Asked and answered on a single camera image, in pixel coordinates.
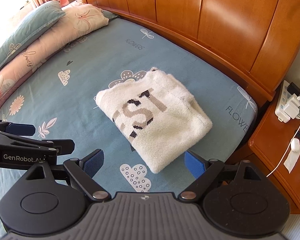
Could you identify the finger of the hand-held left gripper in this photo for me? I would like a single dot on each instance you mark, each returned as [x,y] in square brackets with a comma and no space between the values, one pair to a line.
[62,147]
[20,129]

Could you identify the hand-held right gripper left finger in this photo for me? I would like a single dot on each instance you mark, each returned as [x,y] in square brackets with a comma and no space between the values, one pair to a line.
[93,162]

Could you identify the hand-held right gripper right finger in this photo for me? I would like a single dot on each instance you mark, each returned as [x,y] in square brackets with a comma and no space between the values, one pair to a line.
[195,165]

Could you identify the cream fuzzy sweater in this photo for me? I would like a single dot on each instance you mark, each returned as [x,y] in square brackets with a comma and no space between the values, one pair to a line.
[160,120]

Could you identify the wooden nightstand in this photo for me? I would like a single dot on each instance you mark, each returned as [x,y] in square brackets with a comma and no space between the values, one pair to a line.
[267,140]

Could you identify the pink floral quilt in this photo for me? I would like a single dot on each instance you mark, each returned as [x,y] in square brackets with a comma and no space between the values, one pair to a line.
[52,42]

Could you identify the blue floral bed sheet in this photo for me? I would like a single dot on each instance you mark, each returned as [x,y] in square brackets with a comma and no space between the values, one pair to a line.
[90,55]

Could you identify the white paper packet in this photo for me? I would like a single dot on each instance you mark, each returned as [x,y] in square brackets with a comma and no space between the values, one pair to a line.
[291,161]

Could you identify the teal floral pillow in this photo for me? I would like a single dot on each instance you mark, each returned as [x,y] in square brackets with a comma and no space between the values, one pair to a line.
[27,27]

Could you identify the white earbuds case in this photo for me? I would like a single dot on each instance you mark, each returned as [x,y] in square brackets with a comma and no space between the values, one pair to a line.
[295,145]

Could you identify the white power strip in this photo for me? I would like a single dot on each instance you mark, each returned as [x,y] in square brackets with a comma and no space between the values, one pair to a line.
[281,105]

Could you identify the white charger adapter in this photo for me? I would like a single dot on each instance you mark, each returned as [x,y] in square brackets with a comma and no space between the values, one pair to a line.
[297,98]
[291,110]

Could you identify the black plug adapter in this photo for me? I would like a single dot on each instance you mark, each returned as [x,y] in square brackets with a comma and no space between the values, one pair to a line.
[293,87]

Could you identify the wooden headboard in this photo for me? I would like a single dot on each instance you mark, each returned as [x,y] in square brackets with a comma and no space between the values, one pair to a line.
[190,10]

